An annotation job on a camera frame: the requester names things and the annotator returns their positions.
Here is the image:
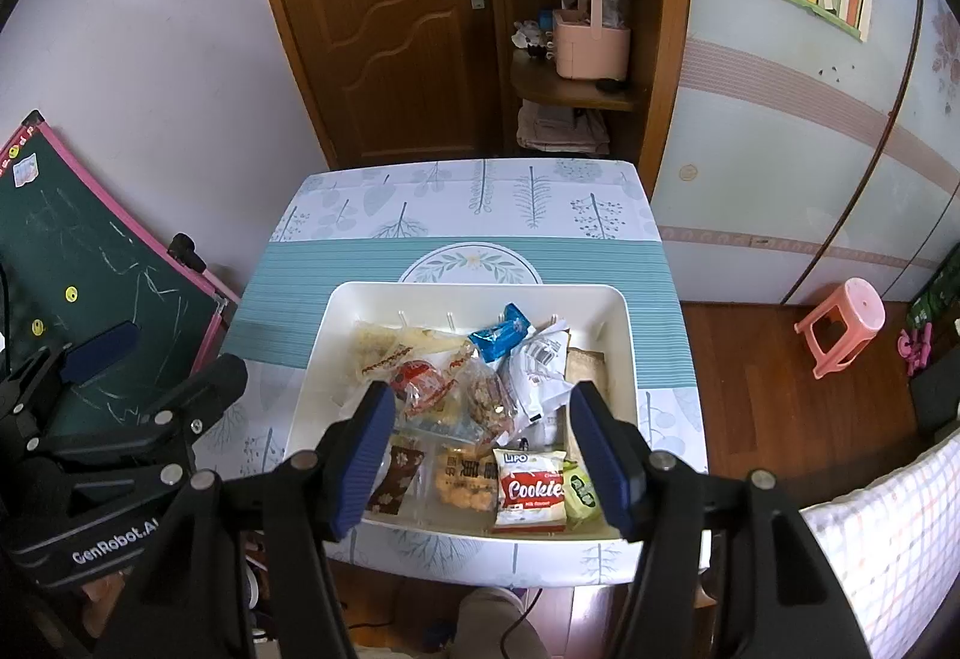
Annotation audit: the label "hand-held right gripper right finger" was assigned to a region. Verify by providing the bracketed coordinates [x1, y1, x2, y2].
[568, 378, 876, 659]

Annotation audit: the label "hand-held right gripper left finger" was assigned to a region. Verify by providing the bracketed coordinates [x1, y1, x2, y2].
[94, 378, 398, 659]

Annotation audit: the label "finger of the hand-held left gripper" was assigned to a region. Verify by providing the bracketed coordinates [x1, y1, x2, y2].
[0, 319, 143, 439]
[26, 353, 250, 480]

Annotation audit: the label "green snack packet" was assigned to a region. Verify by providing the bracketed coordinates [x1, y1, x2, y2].
[562, 463, 608, 524]

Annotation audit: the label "brown floral snack packet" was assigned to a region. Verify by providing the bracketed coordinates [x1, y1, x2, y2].
[366, 437, 428, 517]

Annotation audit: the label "red white cookie packet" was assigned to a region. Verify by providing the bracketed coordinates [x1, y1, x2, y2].
[490, 447, 569, 535]

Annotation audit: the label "beige cracker packet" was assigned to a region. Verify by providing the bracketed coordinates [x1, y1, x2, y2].
[563, 347, 611, 388]

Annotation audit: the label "red round snack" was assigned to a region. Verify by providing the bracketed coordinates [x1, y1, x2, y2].
[395, 360, 456, 418]

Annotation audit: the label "yellow puffs packet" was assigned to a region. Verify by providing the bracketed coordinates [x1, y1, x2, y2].
[425, 437, 503, 519]

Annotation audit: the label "large yellow pastry packet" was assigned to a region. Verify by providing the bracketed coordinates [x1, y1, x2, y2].
[351, 320, 478, 385]

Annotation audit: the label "white plastic tray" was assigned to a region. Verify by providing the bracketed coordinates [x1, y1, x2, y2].
[283, 281, 641, 545]

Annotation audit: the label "blue snack packet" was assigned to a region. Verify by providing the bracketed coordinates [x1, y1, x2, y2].
[466, 303, 536, 364]

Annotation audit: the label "black clamp knob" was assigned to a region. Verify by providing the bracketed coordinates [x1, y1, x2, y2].
[166, 232, 209, 275]

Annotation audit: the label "person's trouser leg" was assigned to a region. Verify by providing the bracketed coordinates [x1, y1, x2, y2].
[456, 586, 552, 659]

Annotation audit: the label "pink plastic stool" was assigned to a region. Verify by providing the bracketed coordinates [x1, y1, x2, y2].
[793, 276, 887, 380]

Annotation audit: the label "checkered bedding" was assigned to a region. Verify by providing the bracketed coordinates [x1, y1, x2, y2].
[797, 429, 960, 659]

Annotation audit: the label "pink toy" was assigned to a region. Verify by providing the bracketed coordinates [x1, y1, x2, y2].
[895, 321, 936, 377]

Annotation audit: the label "folded pink cloth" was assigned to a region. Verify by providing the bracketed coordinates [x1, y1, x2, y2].
[515, 102, 614, 158]

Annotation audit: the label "sliding door wardrobe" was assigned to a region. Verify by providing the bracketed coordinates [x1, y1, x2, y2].
[647, 0, 960, 309]

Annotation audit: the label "wooden door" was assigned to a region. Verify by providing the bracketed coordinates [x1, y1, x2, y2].
[240, 0, 520, 170]

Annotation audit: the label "pink basket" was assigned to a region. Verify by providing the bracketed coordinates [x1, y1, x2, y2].
[550, 0, 632, 85]

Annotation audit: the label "small toy figures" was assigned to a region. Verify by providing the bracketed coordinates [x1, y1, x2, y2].
[511, 17, 557, 62]

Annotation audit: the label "wooden corner shelf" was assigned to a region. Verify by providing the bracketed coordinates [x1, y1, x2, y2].
[490, 0, 696, 197]

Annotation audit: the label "green chalkboard pink frame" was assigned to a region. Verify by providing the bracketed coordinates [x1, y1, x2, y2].
[0, 110, 242, 420]

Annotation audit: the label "black cable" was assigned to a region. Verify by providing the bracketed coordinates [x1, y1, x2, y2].
[499, 586, 544, 643]

